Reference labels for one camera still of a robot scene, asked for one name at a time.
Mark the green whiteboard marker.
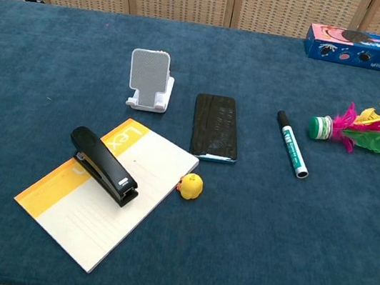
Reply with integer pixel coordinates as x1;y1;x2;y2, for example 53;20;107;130
267;109;319;181

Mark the blue felt table cover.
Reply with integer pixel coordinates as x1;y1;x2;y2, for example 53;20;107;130
0;0;380;285

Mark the yellow duck toy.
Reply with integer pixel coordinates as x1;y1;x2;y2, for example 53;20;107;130
174;170;206;202

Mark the black stapler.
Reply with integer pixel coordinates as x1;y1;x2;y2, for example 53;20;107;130
60;124;149;211

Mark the black smartphone in blue case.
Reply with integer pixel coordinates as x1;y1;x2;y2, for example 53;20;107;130
186;91;247;167

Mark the yellow and white notebook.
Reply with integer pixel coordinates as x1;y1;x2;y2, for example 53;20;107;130
4;101;205;285

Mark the blue cookie box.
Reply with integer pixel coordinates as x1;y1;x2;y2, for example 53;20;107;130
301;21;380;72

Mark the colourful feather shuttlecock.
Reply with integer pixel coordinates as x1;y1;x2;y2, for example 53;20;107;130
305;76;380;161

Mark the white phone stand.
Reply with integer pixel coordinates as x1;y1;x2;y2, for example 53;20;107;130
122;45;179;116

